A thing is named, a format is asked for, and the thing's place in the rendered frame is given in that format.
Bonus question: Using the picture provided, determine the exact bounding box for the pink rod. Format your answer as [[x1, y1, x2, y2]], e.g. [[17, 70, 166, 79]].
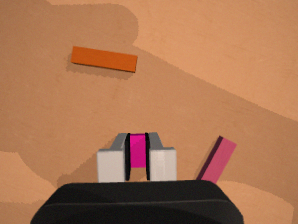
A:
[[196, 135, 237, 183]]

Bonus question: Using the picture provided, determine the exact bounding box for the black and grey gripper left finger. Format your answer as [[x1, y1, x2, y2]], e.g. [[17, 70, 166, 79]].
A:
[[96, 133, 131, 183]]

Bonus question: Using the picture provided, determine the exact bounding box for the magenta block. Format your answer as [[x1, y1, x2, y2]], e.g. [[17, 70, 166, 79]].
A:
[[130, 133, 146, 168]]

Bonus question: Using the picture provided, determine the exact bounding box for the orange rectangular bar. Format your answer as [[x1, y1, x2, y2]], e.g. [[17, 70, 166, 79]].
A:
[[71, 46, 137, 73]]

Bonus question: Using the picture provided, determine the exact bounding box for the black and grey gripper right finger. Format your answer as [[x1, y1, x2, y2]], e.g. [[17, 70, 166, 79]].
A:
[[145, 132, 177, 181]]

